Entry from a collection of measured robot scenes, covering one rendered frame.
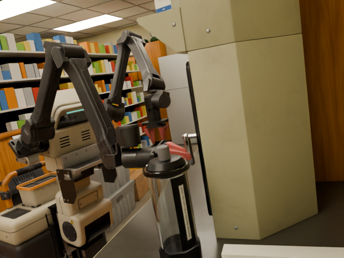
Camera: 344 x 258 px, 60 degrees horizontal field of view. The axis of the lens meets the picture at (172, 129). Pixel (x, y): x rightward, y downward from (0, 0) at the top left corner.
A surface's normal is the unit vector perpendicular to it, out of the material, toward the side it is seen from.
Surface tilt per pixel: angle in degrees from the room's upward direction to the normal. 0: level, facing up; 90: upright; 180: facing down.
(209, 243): 0
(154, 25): 90
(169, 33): 90
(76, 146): 98
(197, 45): 90
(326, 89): 90
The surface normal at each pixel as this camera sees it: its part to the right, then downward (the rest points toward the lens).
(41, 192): 0.83, 0.00
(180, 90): -0.35, 0.22
